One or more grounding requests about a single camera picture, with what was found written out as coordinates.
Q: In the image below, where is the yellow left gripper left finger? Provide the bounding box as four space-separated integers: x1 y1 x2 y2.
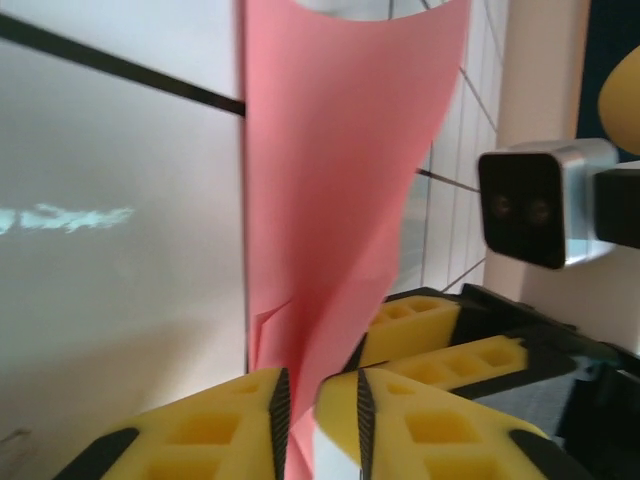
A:
59 367 293 480

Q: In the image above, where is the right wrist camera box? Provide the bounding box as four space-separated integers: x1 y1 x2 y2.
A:
477 138 621 271

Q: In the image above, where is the pink paper sheet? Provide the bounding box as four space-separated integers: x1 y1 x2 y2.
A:
242 0 471 480

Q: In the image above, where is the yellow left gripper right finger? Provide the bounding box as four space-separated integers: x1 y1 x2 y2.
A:
315 368 601 480

